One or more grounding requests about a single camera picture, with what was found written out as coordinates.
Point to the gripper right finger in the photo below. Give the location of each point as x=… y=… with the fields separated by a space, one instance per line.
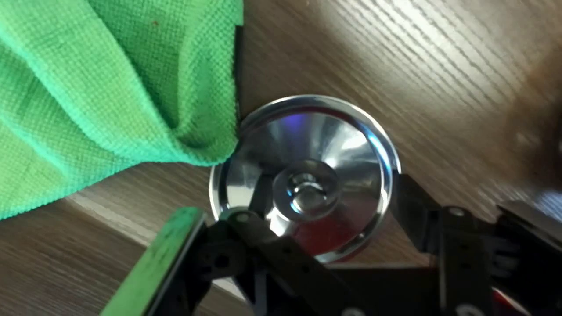
x=465 y=263

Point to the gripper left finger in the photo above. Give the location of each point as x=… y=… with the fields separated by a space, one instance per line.
x=272 y=259

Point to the silver pot lid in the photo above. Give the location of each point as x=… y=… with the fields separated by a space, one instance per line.
x=316 y=149

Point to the green cloth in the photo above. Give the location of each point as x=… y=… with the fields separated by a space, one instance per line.
x=88 y=96

